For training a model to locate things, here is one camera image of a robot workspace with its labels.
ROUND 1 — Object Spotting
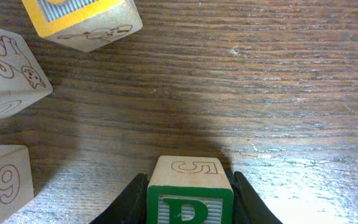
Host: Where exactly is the yellow block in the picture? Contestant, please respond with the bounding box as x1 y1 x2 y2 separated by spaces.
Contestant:
22 0 143 52
0 145 35 223

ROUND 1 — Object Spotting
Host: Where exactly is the green Z block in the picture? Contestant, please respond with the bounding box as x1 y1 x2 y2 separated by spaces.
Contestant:
0 29 53 119

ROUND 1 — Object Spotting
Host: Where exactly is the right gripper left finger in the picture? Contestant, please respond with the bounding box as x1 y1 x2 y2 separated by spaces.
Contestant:
90 173 149 224

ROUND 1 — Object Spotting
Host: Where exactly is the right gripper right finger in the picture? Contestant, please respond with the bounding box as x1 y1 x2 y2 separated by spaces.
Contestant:
231 171 282 224

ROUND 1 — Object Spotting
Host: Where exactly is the yellow block upper centre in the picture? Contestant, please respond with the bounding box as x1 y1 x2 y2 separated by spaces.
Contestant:
22 0 143 52

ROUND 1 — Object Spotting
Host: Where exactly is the green R block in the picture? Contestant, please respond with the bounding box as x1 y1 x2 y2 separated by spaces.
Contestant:
147 156 234 224

